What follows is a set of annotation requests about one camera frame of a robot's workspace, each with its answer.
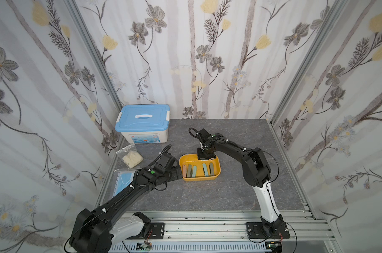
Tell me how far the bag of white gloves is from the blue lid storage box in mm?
57

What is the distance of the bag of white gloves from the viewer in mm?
975

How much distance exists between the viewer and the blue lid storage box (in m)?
0.97
